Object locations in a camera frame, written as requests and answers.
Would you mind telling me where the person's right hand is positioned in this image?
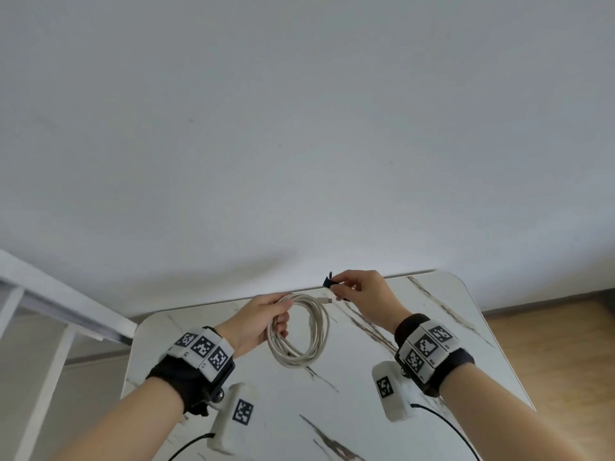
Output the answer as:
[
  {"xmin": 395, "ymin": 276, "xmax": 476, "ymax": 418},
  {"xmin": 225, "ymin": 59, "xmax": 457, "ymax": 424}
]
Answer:
[{"xmin": 331, "ymin": 270, "xmax": 412, "ymax": 333}]

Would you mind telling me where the person's left hand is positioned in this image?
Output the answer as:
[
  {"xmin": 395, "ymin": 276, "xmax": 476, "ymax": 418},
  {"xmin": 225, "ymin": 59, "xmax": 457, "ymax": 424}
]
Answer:
[{"xmin": 215, "ymin": 293, "xmax": 294, "ymax": 359}]

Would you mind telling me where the white cable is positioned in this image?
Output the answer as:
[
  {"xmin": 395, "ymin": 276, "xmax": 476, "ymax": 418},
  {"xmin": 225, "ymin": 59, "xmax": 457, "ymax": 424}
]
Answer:
[{"xmin": 266, "ymin": 294, "xmax": 333, "ymax": 368}]

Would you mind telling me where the person's left forearm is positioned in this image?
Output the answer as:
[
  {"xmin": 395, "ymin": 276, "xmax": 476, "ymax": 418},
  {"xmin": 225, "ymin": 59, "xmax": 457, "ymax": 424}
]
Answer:
[{"xmin": 47, "ymin": 378, "xmax": 186, "ymax": 461}]

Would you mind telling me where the person's right forearm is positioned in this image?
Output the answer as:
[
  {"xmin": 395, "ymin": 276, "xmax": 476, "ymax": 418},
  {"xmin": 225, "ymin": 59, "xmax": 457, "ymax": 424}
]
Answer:
[{"xmin": 438, "ymin": 366, "xmax": 579, "ymax": 461}]

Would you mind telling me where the black wristband with marker blocks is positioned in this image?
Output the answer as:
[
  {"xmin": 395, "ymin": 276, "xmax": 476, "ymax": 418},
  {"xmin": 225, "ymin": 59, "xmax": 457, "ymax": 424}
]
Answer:
[
  {"xmin": 145, "ymin": 326, "xmax": 237, "ymax": 419},
  {"xmin": 393, "ymin": 313, "xmax": 476, "ymax": 399}
]

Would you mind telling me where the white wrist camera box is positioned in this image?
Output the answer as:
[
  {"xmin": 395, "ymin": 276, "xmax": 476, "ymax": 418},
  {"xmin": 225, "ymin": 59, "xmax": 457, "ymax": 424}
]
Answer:
[
  {"xmin": 371, "ymin": 361, "xmax": 421, "ymax": 423},
  {"xmin": 206, "ymin": 382, "xmax": 263, "ymax": 453}
]

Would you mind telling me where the thin black cable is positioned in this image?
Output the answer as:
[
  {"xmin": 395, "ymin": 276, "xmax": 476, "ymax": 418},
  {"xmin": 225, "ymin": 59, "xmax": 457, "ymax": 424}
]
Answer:
[
  {"xmin": 410, "ymin": 402, "xmax": 477, "ymax": 461},
  {"xmin": 161, "ymin": 431, "xmax": 217, "ymax": 461}
]

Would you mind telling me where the white railing frame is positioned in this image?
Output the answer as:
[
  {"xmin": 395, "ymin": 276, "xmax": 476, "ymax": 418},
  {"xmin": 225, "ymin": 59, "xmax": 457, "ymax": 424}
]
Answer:
[{"xmin": 0, "ymin": 248, "xmax": 138, "ymax": 461}]

